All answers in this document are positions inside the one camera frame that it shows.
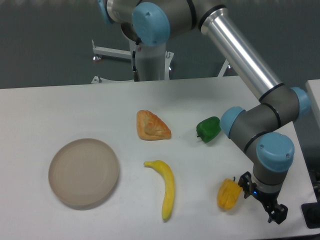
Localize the orange triangular pastry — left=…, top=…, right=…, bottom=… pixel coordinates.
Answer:
left=136, top=110, right=172, bottom=141

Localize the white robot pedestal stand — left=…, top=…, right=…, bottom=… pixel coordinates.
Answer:
left=90, top=39, right=235, bottom=85

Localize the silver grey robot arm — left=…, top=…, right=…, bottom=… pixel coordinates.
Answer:
left=97, top=0, right=310, bottom=224

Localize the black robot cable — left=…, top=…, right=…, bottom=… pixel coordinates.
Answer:
left=131, top=37, right=142, bottom=82

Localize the white side table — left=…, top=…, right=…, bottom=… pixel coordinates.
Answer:
left=305, top=79, right=320, bottom=111

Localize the black device at right edge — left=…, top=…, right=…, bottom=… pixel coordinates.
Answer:
left=300, top=169, right=320, bottom=229

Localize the yellow banana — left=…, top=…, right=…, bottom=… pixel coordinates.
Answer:
left=143, top=160, right=176, bottom=222

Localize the beige round plate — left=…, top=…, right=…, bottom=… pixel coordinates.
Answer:
left=48, top=138, right=120, bottom=210

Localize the yellow bell pepper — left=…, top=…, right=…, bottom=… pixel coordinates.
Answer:
left=217, top=178, right=242, bottom=211

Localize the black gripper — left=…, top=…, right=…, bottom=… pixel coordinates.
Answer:
left=238, top=171, right=288, bottom=224

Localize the green bell pepper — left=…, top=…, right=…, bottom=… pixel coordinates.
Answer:
left=196, top=116, right=221, bottom=144

